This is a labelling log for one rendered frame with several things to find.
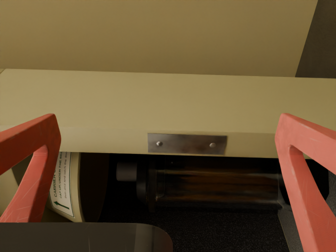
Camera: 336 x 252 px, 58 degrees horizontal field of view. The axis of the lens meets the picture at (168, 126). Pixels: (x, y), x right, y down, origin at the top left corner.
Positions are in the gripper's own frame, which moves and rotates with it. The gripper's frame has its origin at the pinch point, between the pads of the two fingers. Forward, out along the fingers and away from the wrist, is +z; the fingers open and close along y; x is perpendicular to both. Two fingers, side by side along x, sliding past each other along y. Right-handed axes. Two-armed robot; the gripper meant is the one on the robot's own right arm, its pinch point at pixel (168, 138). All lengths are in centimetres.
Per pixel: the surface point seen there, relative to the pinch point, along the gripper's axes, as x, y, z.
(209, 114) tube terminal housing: 8.3, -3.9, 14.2
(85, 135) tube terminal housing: 8.9, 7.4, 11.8
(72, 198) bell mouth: 19.7, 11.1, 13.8
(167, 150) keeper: 10.5, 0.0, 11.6
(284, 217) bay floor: 34.8, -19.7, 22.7
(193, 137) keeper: 8.9, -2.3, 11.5
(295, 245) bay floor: 34.5, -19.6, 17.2
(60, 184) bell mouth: 18.5, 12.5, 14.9
